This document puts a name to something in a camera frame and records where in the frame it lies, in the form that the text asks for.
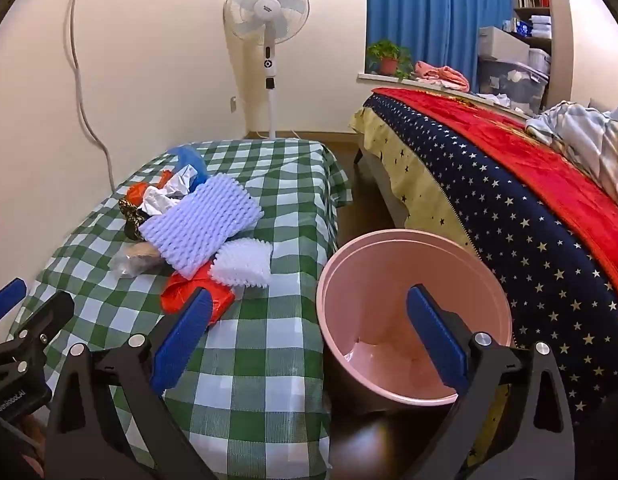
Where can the wooden bookshelf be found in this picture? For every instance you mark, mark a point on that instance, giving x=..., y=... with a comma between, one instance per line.
x=547, y=25

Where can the green checkered tablecloth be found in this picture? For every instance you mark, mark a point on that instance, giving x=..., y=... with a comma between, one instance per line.
x=250, y=400

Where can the navy star bedsheet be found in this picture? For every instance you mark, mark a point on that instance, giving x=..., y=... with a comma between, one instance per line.
x=555, y=288

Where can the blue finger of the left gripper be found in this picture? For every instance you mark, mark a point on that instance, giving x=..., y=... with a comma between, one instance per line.
x=11, y=295

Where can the yellow bed skirt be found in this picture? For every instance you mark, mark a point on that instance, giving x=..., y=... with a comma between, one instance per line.
x=412, y=196

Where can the clear plastic bag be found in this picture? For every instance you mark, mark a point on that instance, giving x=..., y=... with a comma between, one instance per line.
x=135, y=259

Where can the plaid blue grey duvet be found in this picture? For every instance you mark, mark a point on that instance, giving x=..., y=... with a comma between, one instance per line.
x=585, y=136

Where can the white standing fan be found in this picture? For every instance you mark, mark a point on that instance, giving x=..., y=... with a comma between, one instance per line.
x=269, y=23

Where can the pink trash bin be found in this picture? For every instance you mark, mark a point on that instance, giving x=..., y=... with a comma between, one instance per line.
x=397, y=310

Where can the orange plastic bag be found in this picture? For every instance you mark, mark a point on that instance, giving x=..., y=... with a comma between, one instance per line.
x=136, y=193

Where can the red floral blanket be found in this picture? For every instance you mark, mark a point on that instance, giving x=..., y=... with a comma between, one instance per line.
x=579, y=203

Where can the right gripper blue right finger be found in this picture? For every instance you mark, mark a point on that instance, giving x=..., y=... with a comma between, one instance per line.
x=444, y=336

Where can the blue plastic bag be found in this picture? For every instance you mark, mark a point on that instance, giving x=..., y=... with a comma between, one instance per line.
x=187, y=155

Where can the white paper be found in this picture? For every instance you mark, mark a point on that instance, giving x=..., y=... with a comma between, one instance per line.
x=158, y=201

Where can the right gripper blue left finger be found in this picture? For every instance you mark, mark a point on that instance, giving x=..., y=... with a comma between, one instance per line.
x=175, y=337

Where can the pink folded clothes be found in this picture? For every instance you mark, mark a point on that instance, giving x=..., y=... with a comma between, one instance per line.
x=445, y=76

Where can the red plastic bag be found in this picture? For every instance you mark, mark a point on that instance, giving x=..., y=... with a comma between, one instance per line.
x=178, y=290

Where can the small clear storage box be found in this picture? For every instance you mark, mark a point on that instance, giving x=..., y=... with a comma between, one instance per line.
x=539, y=60

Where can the small white foam net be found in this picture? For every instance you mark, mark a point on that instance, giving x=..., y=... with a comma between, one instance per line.
x=243, y=262

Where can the blue curtain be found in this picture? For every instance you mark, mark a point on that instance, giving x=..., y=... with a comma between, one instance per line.
x=438, y=32

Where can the potted green plant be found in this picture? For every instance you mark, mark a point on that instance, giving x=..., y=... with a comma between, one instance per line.
x=388, y=59

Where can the grey cardboard box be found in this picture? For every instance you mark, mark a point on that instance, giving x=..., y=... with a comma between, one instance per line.
x=496, y=45

